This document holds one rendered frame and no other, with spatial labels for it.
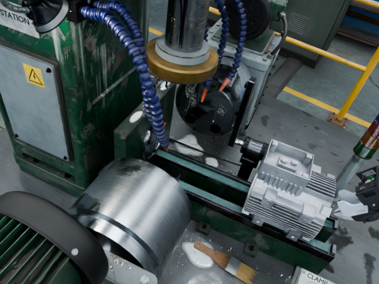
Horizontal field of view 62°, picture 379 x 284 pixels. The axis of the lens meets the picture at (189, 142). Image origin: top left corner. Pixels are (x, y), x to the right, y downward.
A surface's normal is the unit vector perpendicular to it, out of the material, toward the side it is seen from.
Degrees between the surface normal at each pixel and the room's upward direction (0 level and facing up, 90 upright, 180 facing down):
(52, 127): 90
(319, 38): 90
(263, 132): 0
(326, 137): 0
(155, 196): 24
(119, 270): 0
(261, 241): 90
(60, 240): 31
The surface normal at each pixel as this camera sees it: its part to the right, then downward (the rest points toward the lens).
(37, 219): 0.29, -0.64
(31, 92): -0.40, 0.59
